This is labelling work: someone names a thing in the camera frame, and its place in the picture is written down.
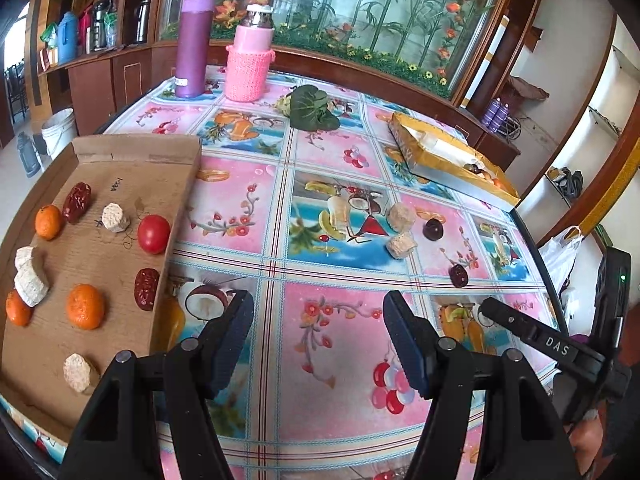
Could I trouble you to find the purple thermos bottle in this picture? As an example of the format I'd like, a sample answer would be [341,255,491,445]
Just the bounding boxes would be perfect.
[174,0,219,99]

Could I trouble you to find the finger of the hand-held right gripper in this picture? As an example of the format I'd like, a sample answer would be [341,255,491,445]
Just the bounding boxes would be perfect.
[480,297,606,376]

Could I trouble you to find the pink knit-covered bottle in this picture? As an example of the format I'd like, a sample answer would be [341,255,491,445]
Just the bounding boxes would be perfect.
[224,4,277,102]

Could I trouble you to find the grey plastic jug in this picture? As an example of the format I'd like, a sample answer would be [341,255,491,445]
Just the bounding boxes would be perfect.
[17,131,43,177]

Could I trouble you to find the green artificial leaves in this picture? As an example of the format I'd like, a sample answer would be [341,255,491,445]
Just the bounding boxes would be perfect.
[276,85,342,132]

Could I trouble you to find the wire basket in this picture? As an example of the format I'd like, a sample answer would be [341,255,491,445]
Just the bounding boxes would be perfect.
[500,115,523,142]

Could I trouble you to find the blue thermos jug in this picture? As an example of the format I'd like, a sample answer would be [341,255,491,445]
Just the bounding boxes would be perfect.
[56,11,79,66]

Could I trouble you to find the cardboard tray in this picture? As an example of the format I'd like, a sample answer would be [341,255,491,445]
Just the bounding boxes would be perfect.
[0,133,202,443]

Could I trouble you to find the person's right hand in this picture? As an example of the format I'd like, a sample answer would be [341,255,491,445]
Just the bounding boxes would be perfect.
[570,412,608,466]

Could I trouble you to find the wooden cabinet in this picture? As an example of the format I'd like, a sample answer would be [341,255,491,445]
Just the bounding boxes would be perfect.
[30,0,171,133]

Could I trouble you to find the bamboo painted glass panel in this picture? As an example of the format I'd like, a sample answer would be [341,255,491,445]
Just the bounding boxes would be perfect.
[160,0,516,103]

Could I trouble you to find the white plastic bucket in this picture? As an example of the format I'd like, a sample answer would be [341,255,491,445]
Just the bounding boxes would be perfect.
[41,108,78,159]

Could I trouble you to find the red date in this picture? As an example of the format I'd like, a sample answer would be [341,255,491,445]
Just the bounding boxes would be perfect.
[62,182,93,225]
[134,267,161,312]

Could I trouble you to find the brown wicker basket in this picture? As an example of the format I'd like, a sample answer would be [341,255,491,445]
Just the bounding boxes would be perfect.
[507,76,550,102]

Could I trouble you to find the steel kettle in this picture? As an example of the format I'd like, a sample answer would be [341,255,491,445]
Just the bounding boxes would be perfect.
[92,0,118,51]

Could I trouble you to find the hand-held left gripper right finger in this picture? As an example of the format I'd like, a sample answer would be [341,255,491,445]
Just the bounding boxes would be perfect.
[382,290,581,480]

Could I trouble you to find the red tomato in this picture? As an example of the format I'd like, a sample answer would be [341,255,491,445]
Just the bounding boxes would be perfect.
[137,214,172,255]

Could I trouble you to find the gold box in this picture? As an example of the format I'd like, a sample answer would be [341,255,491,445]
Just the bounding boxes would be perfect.
[389,111,522,212]

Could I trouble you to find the printed pink tablecloth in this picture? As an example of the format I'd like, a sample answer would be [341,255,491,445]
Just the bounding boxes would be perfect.
[0,65,563,480]

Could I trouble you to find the white plastic bag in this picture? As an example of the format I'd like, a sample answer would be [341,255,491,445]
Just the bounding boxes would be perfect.
[540,227,583,311]

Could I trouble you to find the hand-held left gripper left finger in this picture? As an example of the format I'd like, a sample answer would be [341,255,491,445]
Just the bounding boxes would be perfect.
[57,290,256,480]

